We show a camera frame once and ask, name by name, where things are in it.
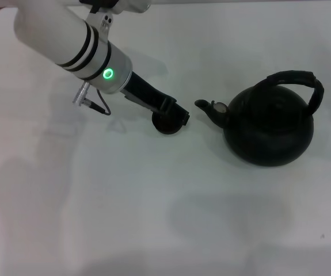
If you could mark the small dark teacup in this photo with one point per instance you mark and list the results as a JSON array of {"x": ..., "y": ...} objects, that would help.
[{"x": 168, "y": 128}]

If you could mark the black round teapot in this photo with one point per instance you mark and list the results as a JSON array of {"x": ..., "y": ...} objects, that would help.
[{"x": 269, "y": 135}]

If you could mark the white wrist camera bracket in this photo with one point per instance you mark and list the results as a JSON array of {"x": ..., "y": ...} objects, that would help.
[{"x": 102, "y": 21}]

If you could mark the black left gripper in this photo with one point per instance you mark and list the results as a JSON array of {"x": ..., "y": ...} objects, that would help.
[{"x": 143, "y": 90}]

